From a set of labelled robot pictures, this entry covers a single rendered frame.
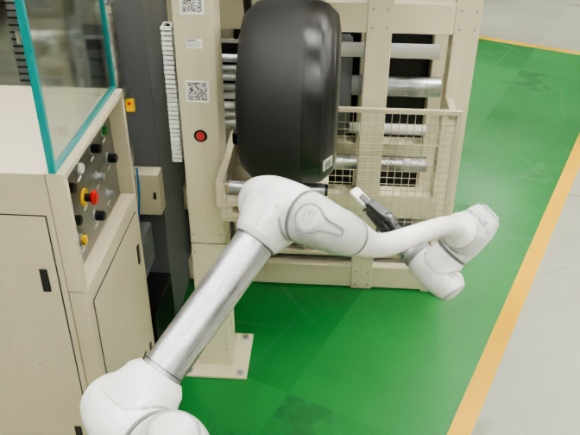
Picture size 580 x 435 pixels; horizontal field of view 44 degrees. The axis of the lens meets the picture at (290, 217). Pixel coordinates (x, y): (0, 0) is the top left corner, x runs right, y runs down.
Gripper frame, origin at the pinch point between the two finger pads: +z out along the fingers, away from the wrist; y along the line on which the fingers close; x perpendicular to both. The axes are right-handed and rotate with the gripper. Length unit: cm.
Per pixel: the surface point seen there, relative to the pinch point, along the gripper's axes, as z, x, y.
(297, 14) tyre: 49, 15, -29
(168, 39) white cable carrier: 73, -17, -21
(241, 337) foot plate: 22, -42, 107
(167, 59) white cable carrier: 72, -20, -14
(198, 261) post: 38, -43, 53
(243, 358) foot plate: 11, -47, 100
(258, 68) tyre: 41.1, -5.8, -27.5
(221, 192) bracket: 36.5, -28.6, 14.1
